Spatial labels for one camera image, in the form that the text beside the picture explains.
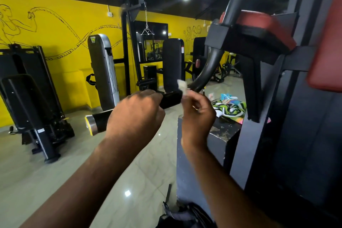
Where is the person's left hand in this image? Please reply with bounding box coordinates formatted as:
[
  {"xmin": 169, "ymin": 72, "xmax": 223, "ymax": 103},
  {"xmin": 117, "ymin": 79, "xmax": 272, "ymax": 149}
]
[{"xmin": 105, "ymin": 89, "xmax": 166, "ymax": 151}]

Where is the person's right hand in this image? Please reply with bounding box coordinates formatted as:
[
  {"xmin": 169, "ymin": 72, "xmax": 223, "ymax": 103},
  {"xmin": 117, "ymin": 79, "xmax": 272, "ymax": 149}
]
[{"xmin": 181, "ymin": 89, "xmax": 217, "ymax": 154}]

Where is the white cleaning wipe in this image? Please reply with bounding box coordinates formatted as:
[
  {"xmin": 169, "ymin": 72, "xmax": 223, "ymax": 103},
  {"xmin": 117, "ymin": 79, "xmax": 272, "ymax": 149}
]
[{"xmin": 177, "ymin": 79, "xmax": 189, "ymax": 95}]

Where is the blue wet wipes pack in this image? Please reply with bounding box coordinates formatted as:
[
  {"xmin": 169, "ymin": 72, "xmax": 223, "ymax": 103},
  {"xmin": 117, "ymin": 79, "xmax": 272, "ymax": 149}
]
[{"xmin": 219, "ymin": 93, "xmax": 238, "ymax": 102}]

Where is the black curved handle chrome end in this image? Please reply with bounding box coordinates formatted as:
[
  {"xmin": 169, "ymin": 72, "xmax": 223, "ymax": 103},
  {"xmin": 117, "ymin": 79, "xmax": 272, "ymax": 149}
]
[{"xmin": 85, "ymin": 0, "xmax": 257, "ymax": 136}]

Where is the person's right forearm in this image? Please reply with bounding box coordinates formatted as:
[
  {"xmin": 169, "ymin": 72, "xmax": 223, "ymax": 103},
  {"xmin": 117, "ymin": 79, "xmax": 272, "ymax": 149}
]
[{"xmin": 183, "ymin": 145, "xmax": 281, "ymax": 228}]

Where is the person's left forearm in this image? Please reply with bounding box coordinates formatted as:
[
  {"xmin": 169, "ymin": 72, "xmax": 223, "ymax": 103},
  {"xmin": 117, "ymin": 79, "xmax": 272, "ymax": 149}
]
[{"xmin": 20, "ymin": 137, "xmax": 145, "ymax": 228}]

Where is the green black striped towel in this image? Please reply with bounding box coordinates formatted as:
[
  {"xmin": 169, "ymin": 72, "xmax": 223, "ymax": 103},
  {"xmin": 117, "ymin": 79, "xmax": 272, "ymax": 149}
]
[{"xmin": 211, "ymin": 99, "xmax": 247, "ymax": 119}]

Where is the yellow wooden plyo box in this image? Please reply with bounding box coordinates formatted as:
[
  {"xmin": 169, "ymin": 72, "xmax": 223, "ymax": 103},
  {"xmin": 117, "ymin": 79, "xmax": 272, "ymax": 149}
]
[{"xmin": 176, "ymin": 114, "xmax": 242, "ymax": 218}]

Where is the dark weight stack shroud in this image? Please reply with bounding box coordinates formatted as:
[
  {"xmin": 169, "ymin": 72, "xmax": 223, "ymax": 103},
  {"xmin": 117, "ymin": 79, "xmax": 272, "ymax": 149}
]
[{"xmin": 192, "ymin": 37, "xmax": 208, "ymax": 76}]

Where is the black backpack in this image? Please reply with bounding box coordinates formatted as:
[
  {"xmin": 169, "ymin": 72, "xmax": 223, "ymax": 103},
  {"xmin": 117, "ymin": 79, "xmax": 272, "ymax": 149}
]
[{"xmin": 156, "ymin": 183, "xmax": 217, "ymax": 228}]

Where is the dark shrouded seated machine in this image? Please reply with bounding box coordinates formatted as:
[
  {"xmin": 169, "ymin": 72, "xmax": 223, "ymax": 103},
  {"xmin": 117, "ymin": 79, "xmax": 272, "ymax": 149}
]
[{"xmin": 0, "ymin": 44, "xmax": 75, "ymax": 164}]

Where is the red machine pad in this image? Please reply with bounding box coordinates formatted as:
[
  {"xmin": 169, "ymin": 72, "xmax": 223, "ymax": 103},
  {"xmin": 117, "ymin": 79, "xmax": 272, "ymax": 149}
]
[
  {"xmin": 306, "ymin": 0, "xmax": 342, "ymax": 93},
  {"xmin": 219, "ymin": 10, "xmax": 296, "ymax": 51}
]

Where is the black lever row machine frame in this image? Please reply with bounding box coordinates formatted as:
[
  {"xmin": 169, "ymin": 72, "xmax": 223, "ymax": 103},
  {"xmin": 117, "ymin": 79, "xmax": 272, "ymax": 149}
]
[{"xmin": 184, "ymin": 59, "xmax": 203, "ymax": 81}]

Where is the black tubular machine frame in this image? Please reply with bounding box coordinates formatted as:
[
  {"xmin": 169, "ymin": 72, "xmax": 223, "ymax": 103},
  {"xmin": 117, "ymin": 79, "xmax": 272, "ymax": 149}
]
[{"xmin": 211, "ymin": 52, "xmax": 241, "ymax": 83}]

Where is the chain with triangle handle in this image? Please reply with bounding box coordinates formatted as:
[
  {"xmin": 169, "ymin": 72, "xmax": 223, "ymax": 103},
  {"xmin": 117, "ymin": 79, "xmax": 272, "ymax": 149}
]
[{"xmin": 141, "ymin": 2, "xmax": 155, "ymax": 36}]

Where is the black framed wall mirror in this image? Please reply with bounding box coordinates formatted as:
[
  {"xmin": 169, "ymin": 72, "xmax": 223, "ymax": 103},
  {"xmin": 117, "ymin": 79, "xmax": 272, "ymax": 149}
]
[{"xmin": 133, "ymin": 21, "xmax": 169, "ymax": 63}]

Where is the black steel rack frame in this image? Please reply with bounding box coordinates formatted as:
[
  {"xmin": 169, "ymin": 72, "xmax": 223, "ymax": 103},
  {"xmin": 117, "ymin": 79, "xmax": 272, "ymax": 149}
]
[{"xmin": 204, "ymin": 0, "xmax": 342, "ymax": 228}]

